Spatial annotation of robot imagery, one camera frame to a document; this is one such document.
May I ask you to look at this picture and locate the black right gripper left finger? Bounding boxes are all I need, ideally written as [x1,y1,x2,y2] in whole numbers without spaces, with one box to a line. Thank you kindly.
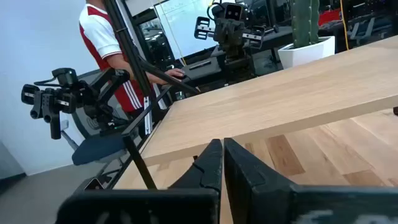
[169,138,224,192]

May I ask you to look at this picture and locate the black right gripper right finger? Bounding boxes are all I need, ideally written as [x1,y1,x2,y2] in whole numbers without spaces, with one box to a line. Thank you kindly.
[223,138,295,224]

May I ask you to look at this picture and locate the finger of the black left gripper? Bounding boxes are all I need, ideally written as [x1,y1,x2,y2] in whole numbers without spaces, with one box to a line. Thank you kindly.
[251,26,266,50]
[193,16,211,40]

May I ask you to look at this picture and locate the bright whiteboard panel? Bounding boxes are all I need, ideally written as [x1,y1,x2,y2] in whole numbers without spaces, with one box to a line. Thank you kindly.
[154,0,224,60]

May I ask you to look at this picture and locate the gray desk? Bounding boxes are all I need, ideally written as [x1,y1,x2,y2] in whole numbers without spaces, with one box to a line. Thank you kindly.
[180,26,293,91]

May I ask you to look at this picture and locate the green cactus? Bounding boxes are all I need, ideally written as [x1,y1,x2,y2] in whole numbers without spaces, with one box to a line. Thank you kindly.
[290,0,321,49]

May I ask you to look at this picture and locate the white plant pot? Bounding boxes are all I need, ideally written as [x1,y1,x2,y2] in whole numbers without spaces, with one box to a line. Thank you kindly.
[277,35,336,70]

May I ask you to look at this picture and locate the person's hand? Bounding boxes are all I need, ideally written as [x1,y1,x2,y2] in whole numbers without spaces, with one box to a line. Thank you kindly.
[164,67,187,82]

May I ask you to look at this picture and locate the red background object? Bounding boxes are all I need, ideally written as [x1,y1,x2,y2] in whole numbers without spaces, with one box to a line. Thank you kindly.
[317,8,342,26]

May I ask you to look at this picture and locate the person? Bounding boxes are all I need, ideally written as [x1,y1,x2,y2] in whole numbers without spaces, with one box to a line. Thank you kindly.
[78,0,187,116]

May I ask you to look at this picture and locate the black background workstation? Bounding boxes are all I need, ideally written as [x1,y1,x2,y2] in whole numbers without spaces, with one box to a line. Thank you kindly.
[341,0,398,52]

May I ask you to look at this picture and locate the office chair with blue seat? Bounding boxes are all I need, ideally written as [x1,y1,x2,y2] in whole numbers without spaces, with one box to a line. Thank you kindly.
[60,68,131,167]

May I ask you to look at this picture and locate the black spare robot gripper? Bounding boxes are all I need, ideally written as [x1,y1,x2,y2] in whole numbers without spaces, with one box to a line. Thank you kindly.
[21,67,131,141]

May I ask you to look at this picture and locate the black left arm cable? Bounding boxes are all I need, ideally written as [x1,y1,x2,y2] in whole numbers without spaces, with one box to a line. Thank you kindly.
[206,1,226,21]

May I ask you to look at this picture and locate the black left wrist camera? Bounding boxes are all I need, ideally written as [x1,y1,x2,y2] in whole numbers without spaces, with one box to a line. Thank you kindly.
[223,2,244,22]

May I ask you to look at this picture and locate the silver frame bracket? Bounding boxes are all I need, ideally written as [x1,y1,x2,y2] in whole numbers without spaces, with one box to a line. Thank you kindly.
[143,96,154,135]

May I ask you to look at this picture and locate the yellow cable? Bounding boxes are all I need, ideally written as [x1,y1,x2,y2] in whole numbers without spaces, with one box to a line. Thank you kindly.
[340,0,349,51]

